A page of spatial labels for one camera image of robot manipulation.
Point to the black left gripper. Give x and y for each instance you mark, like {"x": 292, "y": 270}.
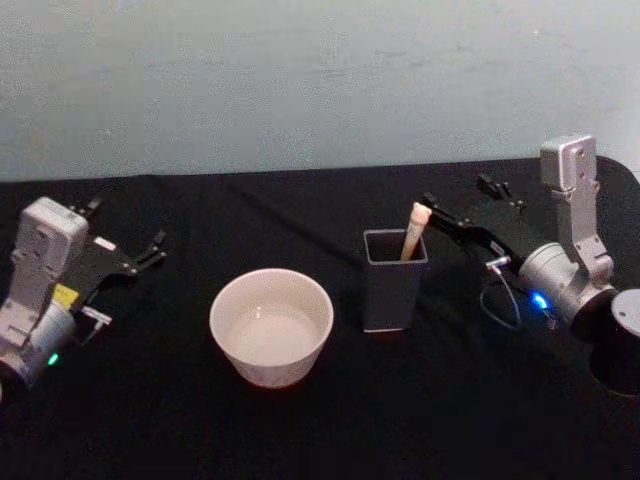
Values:
{"x": 102, "y": 267}

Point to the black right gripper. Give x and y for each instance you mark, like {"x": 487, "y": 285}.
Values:
{"x": 497, "y": 245}

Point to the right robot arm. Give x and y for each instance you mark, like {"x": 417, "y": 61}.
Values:
{"x": 575, "y": 270}

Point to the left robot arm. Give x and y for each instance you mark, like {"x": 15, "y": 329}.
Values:
{"x": 37, "y": 280}

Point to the cream wooden stick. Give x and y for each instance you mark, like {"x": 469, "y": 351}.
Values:
{"x": 414, "y": 232}

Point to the grey square holder cup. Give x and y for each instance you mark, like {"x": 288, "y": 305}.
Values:
{"x": 390, "y": 295}

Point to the white ceramic bowl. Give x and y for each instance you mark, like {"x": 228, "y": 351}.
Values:
{"x": 270, "y": 330}

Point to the black table cloth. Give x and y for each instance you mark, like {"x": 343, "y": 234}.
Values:
{"x": 320, "y": 430}

